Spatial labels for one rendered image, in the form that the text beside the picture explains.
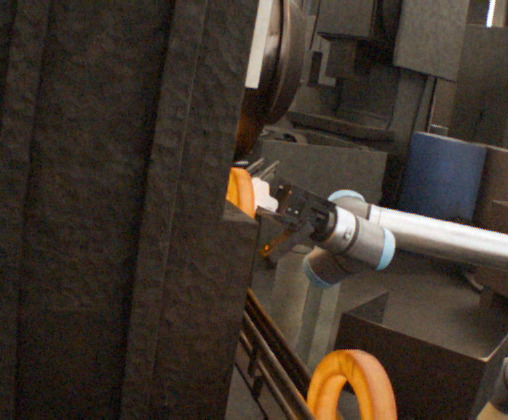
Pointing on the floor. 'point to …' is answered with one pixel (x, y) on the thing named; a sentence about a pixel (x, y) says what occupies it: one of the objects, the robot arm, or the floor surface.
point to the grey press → (383, 73)
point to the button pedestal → (317, 325)
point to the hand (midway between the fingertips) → (233, 199)
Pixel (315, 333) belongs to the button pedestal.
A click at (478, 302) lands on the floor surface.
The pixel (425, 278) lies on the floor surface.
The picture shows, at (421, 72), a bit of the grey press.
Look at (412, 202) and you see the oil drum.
